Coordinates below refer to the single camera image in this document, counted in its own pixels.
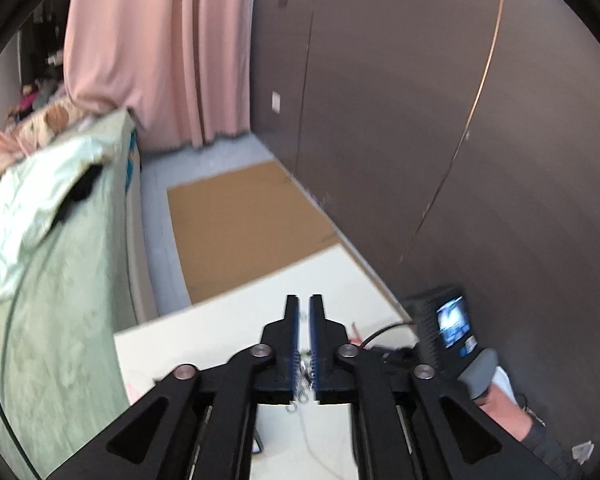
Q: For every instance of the printed cartoon pillow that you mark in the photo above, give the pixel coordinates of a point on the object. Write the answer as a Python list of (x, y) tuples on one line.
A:
[(50, 120)]

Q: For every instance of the brown cardboard sheet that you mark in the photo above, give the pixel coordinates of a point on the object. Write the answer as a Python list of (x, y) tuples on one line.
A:
[(240, 230)]

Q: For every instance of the white wall socket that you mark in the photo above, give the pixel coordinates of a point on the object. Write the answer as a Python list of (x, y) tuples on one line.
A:
[(276, 102)]

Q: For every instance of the wide pink curtain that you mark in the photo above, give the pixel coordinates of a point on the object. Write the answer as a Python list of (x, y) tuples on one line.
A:
[(160, 50)]

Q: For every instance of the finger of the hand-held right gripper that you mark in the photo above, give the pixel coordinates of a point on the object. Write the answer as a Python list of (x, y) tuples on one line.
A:
[(397, 356)]

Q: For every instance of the bed with green sheet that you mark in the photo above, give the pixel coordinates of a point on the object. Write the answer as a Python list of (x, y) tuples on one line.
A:
[(65, 320)]

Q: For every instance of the teal printed mattress side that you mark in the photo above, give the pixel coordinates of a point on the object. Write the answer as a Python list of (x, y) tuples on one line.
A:
[(130, 160)]

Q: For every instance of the white low table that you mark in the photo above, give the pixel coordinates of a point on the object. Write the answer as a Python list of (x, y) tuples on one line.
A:
[(205, 330)]

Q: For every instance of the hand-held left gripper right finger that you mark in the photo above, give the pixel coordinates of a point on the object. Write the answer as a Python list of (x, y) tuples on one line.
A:
[(332, 365)]

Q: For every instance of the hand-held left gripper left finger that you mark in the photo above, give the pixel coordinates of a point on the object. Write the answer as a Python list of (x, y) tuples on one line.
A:
[(275, 365)]

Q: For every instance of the person's right forearm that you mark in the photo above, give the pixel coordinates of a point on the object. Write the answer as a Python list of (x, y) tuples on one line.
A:
[(525, 435)]

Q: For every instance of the pile of plush toys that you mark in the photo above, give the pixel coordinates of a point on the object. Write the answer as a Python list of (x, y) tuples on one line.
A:
[(32, 97)]

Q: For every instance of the pale green duvet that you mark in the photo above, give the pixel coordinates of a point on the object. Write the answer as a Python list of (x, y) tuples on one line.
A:
[(25, 210)]

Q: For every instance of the black cloth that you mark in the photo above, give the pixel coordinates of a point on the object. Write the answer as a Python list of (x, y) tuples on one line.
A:
[(82, 185)]

